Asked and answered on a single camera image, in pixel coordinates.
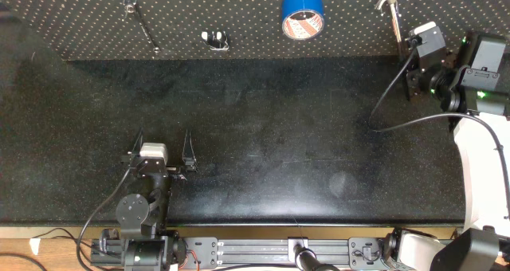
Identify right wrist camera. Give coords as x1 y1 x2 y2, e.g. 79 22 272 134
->
408 21 438 37

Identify hammer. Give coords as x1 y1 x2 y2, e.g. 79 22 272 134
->
373 0 408 59

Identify thin black cable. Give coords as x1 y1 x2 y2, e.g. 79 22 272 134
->
30 227 79 242
0 252 49 271

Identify black and white pliers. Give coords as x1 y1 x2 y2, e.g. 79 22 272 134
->
200 29 230 52

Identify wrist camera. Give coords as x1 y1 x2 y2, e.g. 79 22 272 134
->
139 142 170 163
408 21 438 37

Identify black pegboard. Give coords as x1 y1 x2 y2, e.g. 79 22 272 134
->
0 0 510 61

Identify wrench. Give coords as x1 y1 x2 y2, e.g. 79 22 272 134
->
123 0 162 55

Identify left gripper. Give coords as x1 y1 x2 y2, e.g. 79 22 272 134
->
120 128 198 181

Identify roll of blue tape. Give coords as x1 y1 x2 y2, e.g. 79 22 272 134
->
280 0 326 41

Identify mounting rail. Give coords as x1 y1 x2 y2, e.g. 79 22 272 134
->
90 227 394 271

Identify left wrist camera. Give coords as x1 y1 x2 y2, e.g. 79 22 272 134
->
139 142 170 163

